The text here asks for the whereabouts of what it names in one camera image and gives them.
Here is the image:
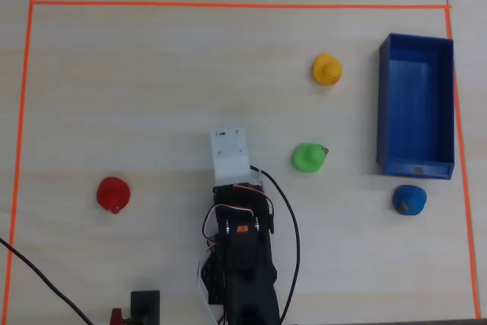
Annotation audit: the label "blue plastic box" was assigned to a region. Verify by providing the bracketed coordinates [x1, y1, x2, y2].
[375, 33, 456, 180]

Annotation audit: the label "blue rubber duck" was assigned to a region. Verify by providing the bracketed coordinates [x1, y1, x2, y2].
[392, 184, 428, 216]

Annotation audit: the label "white and red servo wires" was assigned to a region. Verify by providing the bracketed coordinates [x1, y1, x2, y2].
[196, 183, 273, 322]

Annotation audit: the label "black camera cable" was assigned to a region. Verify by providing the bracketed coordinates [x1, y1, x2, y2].
[250, 164, 301, 322]

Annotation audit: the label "long black cable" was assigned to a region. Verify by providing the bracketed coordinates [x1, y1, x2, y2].
[0, 237, 94, 325]

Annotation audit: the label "red rubber duck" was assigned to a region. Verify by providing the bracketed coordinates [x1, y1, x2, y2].
[96, 176, 132, 215]

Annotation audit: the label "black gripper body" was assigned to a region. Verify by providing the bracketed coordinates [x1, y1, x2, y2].
[212, 183, 268, 205]

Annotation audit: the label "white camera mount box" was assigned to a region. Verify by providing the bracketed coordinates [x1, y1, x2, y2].
[209, 127, 253, 189]

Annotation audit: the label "orange tape line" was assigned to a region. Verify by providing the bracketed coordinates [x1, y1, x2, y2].
[29, 0, 453, 11]
[2, 0, 36, 325]
[444, 6, 482, 320]

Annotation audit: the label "green rubber duck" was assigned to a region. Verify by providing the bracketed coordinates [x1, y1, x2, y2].
[291, 142, 330, 174]

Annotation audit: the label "small black red device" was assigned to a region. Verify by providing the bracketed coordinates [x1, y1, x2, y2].
[130, 289, 161, 325]

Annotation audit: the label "yellow rubber duck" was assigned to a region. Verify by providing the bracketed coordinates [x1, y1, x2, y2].
[312, 53, 343, 87]

